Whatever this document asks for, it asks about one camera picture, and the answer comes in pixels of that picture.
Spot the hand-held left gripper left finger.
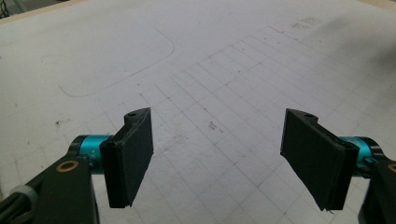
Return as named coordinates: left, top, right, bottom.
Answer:
left=99, top=106, right=155, bottom=209

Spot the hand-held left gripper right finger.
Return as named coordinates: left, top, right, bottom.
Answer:
left=279, top=108, right=360, bottom=211

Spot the white grid mat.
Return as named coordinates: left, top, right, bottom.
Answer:
left=0, top=0, right=396, bottom=224

